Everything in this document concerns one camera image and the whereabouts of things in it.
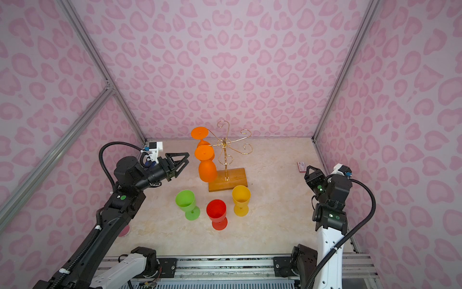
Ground orange wine glass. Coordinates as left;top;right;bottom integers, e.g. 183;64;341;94
194;145;218;183
191;126;210;147

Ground orange wine glass front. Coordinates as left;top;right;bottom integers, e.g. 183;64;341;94
194;145;218;183

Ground green plastic wine glass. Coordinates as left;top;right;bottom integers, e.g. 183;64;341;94
175;190;200;221

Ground red plastic wine glass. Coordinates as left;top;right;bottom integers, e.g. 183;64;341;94
206;199;228;231

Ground yellow plastic wine glass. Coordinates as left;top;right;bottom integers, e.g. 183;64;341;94
232;185;251;217

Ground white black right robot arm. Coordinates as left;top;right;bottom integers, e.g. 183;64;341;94
273;164;353;289

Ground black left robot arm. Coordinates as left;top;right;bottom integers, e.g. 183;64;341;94
34;152;190;289

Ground wooden rack base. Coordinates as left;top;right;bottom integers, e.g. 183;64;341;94
208;168;248;192

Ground small pink white box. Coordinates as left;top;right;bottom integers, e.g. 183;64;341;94
297;161;307;173

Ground pink white tape roll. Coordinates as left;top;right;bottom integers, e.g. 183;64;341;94
118;225;131;238

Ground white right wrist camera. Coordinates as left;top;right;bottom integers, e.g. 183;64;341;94
332;163;353;178

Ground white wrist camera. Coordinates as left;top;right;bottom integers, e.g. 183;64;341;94
140;141;163;169
332;163;353;178

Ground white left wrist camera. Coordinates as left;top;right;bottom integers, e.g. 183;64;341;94
140;141;163;169

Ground gold wire glass rack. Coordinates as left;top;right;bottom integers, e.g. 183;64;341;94
209;120;253;171

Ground black corrugated right cable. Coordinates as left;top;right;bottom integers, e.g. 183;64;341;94
304;177;377;289

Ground black corrugated cable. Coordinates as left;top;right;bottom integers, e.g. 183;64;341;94
304;177;377;289
46;141;145;289

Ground black corrugated left cable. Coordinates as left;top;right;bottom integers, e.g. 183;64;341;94
46;141;145;289

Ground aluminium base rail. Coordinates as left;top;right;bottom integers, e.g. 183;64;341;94
95;253;383;289

